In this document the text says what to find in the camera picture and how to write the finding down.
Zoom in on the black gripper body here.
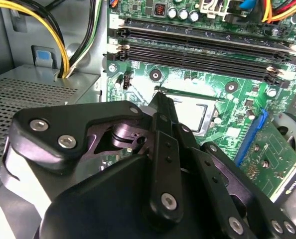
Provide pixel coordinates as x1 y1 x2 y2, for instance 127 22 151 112
39 154 224 239

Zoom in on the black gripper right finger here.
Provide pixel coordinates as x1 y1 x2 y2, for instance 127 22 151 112
166 99 296 239

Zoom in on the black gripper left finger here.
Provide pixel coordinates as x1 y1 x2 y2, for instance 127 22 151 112
7 92 185 227

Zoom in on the metal locking lever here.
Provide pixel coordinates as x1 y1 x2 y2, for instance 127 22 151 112
154 84 226 102

